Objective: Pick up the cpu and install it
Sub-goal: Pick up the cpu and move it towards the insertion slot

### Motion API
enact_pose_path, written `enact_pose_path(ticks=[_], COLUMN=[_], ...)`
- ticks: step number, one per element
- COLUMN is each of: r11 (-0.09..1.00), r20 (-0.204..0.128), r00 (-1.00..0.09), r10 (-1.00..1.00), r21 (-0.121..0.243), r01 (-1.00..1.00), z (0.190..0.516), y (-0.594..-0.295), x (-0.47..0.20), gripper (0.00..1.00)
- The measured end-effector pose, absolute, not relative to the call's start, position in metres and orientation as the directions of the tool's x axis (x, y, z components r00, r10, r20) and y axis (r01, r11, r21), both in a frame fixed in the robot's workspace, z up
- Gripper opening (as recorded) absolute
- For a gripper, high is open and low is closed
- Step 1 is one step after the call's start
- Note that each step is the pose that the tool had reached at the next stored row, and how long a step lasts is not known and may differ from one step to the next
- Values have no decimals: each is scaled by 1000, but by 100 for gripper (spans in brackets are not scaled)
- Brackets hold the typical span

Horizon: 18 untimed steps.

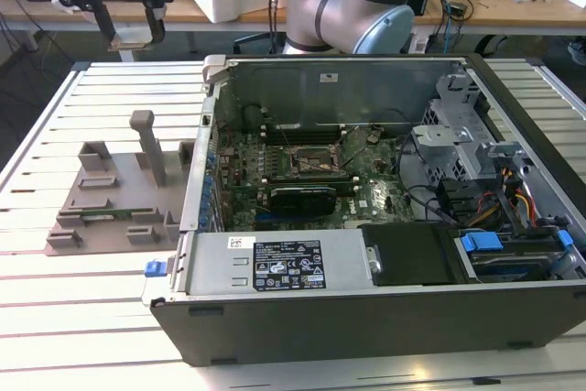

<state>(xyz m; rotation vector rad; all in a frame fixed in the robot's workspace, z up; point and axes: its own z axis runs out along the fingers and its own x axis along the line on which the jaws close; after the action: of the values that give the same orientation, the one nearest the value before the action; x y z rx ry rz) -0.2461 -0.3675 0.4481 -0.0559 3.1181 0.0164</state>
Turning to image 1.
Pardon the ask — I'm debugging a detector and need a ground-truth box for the silver CPU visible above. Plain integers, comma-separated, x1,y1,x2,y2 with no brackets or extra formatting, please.
107,27,155,51

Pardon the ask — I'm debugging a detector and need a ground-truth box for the thin wire locking lever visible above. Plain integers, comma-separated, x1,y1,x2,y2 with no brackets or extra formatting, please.
280,129,297,157

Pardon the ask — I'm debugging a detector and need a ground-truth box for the CPU socket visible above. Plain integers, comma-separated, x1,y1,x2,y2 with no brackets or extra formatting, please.
291,144,343,175

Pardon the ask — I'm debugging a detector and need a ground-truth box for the wooden desk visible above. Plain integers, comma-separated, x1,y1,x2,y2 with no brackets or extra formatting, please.
0,0,586,62

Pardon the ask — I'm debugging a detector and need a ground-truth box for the grey-brown parts rack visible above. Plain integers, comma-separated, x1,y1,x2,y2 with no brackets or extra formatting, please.
44,109,199,257

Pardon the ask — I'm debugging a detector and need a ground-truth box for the green RAM stick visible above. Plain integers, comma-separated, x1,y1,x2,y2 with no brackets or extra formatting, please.
80,209,135,221

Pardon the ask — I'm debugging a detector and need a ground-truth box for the black RAM slot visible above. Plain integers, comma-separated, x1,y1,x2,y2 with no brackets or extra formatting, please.
268,179,357,191
266,133,343,145
266,170,350,180
266,124,343,135

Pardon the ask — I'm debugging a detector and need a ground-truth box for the black graphics card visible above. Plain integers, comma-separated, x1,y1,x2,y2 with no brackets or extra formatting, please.
268,186,339,217

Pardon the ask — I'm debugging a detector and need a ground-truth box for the grey power supply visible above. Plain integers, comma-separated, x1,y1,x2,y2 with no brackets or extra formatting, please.
185,231,373,297

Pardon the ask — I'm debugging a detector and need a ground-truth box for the green motherboard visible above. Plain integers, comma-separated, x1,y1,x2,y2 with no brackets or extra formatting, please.
214,127,416,232

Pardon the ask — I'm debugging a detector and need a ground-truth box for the metal drive cage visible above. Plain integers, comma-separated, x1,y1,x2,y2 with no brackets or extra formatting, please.
410,69,539,193

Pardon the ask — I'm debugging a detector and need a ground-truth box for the black drive bay cover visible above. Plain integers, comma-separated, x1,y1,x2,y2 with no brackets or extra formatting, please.
358,223,461,287

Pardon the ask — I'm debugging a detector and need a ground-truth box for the black open PC case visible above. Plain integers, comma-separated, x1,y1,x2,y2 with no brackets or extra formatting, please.
141,52,586,367

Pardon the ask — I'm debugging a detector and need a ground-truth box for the hard disk in blue carrier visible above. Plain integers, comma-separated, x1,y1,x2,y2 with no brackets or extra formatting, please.
454,230,576,283

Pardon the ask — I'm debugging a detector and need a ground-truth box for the grey case handle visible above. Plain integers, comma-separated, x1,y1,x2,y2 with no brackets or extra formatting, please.
201,55,229,84

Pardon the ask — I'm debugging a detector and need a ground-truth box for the blue cable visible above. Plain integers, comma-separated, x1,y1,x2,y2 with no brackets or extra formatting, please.
439,15,462,57

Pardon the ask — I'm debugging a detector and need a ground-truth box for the black wire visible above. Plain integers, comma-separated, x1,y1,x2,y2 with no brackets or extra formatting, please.
396,132,461,227

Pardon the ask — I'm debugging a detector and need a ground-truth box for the yellow red wire bundle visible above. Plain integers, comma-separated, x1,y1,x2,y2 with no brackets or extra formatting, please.
475,165,540,228

